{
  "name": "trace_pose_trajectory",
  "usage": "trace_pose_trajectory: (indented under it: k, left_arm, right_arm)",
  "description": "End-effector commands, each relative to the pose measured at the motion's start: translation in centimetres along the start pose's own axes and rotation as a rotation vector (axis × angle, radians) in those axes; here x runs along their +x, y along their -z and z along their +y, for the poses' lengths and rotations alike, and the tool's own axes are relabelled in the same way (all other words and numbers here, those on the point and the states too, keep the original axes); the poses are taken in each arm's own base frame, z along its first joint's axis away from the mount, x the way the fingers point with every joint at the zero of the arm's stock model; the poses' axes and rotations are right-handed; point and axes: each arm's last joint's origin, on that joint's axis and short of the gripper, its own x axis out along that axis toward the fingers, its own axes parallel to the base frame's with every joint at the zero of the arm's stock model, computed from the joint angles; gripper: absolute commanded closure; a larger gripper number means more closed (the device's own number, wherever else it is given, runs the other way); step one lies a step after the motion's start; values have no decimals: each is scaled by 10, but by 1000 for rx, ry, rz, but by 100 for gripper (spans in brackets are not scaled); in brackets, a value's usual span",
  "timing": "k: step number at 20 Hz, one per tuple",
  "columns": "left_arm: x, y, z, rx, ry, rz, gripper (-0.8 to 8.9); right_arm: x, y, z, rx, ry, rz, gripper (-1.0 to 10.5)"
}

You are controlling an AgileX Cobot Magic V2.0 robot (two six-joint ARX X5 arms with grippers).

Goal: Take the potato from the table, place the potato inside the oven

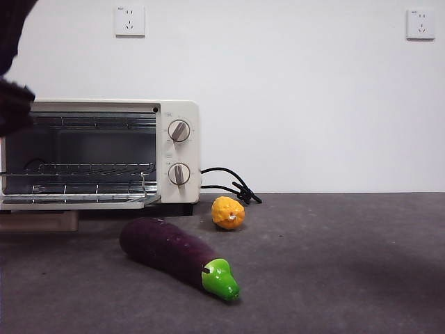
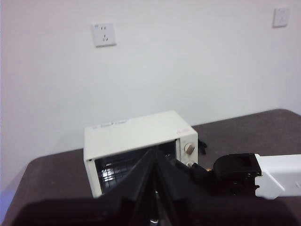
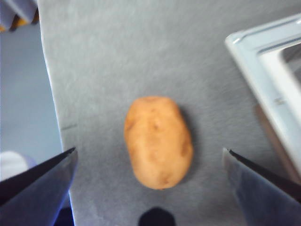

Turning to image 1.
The cream Toshiba toaster oven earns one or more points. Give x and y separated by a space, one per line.
181 153

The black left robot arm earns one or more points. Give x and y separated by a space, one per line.
10 35

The oven knob upright pointer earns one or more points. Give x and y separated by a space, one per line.
179 174

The purple toy eggplant green stem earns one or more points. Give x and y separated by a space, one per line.
165 247

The oven knob slanted pointer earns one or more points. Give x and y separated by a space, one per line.
178 131

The yellow bumpy toy fruit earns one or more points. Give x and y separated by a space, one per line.
227 213

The white wall socket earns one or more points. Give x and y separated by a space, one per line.
420 25
130 21

